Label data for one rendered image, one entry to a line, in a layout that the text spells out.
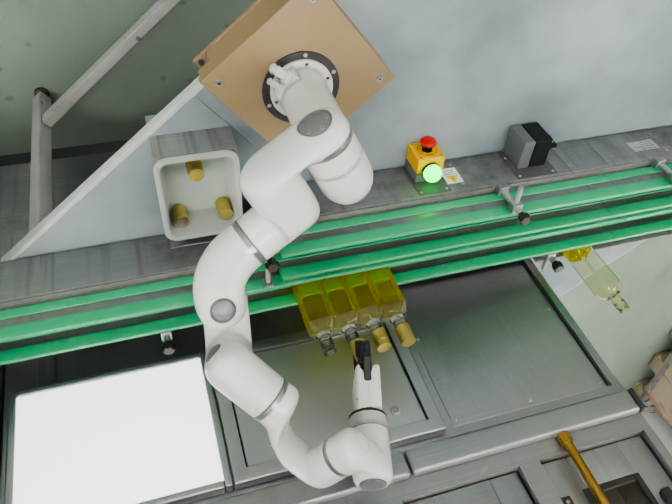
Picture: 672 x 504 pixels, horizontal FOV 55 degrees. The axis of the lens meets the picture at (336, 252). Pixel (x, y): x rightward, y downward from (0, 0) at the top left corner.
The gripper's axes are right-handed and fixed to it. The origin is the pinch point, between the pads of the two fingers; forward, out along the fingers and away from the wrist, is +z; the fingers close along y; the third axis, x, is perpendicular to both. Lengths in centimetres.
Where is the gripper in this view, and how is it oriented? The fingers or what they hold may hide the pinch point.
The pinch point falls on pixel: (361, 354)
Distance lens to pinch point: 138.6
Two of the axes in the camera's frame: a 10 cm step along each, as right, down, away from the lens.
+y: 0.7, -7.1, -7.1
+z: -0.5, -7.1, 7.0
